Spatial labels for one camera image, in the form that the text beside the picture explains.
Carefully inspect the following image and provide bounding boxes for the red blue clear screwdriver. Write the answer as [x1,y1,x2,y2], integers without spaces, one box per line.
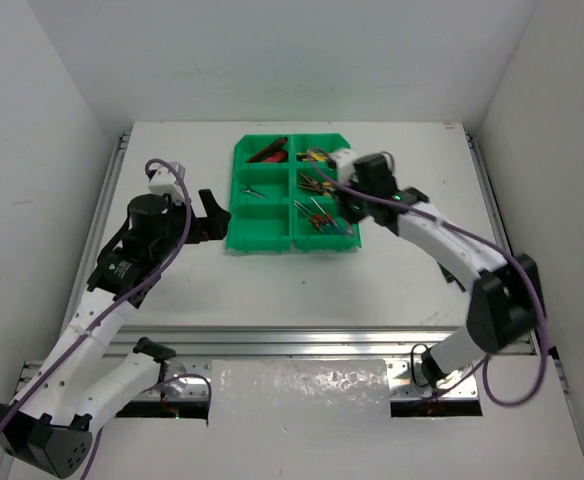
[311,198,342,235]

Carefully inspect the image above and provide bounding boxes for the yellow needle-nose pliers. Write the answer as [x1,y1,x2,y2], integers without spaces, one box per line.
[297,172,335,196]

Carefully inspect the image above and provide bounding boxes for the yellow utility knife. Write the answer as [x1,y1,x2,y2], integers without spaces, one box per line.
[295,152,329,163]

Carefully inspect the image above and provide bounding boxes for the red black utility knife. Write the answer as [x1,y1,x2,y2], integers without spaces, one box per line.
[259,150,288,164]
[247,137,288,163]

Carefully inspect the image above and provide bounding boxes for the green black precision screwdriver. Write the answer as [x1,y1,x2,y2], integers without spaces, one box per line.
[439,264,466,292]

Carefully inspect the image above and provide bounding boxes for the chrome open-end wrench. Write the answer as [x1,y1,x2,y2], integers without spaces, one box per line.
[242,187,266,198]
[336,219,355,236]

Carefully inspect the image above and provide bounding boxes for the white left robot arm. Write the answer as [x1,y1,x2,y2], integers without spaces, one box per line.
[0,189,231,479]

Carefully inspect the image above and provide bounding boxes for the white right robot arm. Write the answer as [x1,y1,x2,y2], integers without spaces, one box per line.
[334,184,548,388]

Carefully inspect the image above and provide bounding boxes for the green compartment tray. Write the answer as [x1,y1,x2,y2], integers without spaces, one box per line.
[226,133,361,254]

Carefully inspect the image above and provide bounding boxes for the white front cover panel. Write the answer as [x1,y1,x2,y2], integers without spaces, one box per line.
[89,360,584,479]

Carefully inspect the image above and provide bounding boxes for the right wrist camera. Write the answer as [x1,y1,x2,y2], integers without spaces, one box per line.
[353,153,398,199]

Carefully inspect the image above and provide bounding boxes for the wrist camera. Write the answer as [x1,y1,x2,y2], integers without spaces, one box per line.
[353,153,398,199]
[147,162,185,203]

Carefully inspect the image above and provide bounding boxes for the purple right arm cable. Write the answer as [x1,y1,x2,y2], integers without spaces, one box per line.
[306,147,553,407]

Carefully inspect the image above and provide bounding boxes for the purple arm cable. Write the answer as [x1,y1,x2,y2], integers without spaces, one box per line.
[0,158,213,480]
[306,147,553,407]

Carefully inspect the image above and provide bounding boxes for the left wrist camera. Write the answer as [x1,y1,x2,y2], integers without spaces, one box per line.
[147,162,185,203]

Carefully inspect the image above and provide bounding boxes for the aluminium table rail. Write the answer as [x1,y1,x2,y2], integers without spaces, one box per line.
[10,122,558,479]

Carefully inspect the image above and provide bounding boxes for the black cable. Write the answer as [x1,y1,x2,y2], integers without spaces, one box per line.
[407,342,431,389]

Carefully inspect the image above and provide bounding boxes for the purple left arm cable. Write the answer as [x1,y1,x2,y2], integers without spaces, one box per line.
[0,158,213,480]

